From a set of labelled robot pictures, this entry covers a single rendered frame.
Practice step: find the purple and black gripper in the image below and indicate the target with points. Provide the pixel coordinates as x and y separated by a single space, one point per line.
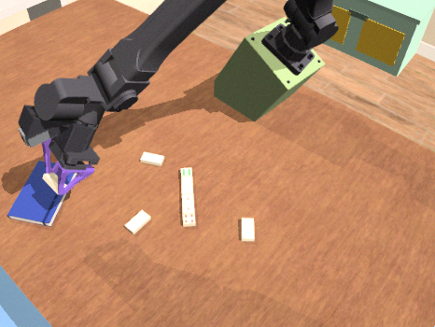
73 162

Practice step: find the blue notebook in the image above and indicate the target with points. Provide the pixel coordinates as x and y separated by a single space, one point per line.
37 202

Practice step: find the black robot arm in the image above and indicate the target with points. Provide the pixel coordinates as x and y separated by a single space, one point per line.
125 70

